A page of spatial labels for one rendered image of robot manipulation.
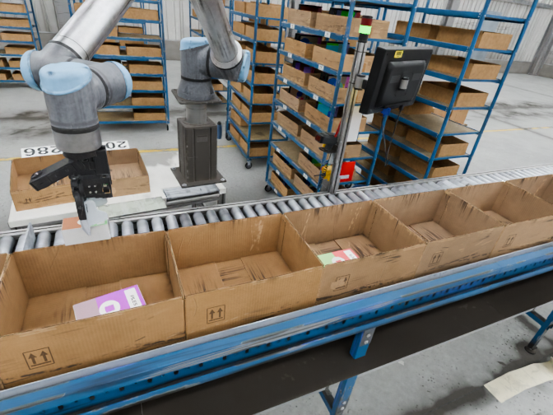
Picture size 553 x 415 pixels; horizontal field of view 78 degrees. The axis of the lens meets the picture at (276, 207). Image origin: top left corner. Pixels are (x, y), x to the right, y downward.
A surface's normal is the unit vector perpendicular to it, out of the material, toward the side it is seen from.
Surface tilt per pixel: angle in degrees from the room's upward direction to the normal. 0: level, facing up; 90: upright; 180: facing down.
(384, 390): 0
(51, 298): 1
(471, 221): 89
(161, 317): 90
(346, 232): 89
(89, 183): 90
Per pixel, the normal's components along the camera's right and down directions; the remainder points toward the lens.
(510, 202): -0.91, 0.12
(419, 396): 0.10, -0.85
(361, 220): 0.38, 0.51
